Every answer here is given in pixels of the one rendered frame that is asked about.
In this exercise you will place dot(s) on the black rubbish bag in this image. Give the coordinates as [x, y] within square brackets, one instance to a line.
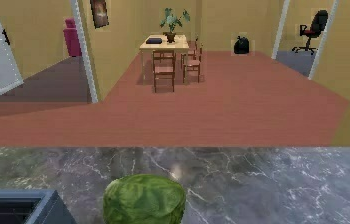
[241, 45]

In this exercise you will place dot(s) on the black red office chair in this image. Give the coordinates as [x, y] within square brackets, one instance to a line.
[311, 30]

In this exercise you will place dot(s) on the dark grey sink basin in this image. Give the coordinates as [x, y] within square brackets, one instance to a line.
[16, 206]

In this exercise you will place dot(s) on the dark framed wall picture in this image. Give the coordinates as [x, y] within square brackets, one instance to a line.
[99, 13]

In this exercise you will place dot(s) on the green potted house plant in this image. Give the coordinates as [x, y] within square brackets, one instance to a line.
[172, 23]

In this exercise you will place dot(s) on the green lettuce head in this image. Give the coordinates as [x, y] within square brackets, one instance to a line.
[144, 200]

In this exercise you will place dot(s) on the brown wooden chair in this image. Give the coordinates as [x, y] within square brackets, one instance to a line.
[163, 70]
[192, 50]
[193, 65]

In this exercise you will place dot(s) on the pale wooden dining table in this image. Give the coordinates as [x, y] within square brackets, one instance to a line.
[164, 44]

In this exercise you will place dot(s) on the magenta armchair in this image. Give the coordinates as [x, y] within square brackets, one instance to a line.
[72, 40]

